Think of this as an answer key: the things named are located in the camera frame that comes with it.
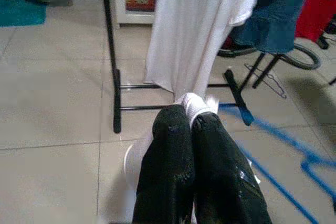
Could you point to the teal floor mat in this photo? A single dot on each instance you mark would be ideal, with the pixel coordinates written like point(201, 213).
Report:
point(21, 11)

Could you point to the plain white t-shirt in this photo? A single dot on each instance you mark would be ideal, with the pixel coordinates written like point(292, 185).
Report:
point(189, 24)

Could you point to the blue denim garment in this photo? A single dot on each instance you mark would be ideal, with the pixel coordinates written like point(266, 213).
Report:
point(278, 19)

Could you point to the blue clothes hanger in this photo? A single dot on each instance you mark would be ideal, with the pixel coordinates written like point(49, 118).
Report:
point(312, 159)

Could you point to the white t-shirt small red print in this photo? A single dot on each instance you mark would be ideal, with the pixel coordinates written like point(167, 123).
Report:
point(194, 106)

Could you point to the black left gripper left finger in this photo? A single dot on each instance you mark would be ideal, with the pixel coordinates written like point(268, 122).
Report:
point(165, 171)

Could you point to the black cross-leg stand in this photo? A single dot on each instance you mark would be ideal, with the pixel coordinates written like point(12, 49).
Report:
point(262, 68)

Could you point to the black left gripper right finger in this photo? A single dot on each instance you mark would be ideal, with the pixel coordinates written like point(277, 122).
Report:
point(223, 182)

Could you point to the black clothes rack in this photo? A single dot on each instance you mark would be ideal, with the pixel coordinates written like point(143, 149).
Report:
point(110, 37)

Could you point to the red logo t-shirt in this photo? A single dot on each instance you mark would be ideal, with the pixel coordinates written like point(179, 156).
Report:
point(315, 16)

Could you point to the white glass-door cabinet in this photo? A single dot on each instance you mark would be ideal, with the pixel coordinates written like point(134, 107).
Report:
point(136, 18)

